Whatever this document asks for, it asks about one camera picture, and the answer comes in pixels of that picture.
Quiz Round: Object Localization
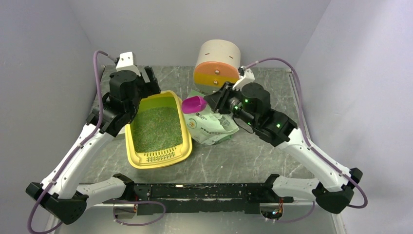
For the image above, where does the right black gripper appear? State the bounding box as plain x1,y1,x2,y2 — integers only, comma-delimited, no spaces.
204,81,258,128

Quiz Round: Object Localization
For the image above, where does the magenta plastic scoop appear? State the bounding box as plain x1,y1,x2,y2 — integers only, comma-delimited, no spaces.
181,96,207,114

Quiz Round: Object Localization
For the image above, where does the green cat litter bag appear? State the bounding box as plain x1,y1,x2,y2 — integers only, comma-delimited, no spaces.
183,106,239,145

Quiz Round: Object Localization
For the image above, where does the yellow litter box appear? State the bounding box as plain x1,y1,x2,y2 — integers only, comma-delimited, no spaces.
125,90,192,169

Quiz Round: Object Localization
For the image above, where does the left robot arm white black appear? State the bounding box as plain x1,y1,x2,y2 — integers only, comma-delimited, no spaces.
26,66,160,225

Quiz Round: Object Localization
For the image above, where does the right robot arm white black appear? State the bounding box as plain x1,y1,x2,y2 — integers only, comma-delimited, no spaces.
204,82,363,214

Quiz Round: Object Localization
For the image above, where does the round cream drawer cabinet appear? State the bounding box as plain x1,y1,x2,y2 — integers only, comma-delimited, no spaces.
193,39,241,94

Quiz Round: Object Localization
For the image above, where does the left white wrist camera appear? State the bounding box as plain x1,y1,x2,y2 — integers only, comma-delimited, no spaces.
116,51,140,75

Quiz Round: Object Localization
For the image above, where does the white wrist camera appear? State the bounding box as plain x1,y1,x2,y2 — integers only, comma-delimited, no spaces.
232,66,255,91
116,51,140,75

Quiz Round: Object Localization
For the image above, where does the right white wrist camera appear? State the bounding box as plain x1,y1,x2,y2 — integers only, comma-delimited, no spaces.
232,66,255,91

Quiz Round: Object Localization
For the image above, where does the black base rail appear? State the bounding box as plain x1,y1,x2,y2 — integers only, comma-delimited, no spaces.
102,182,294,216

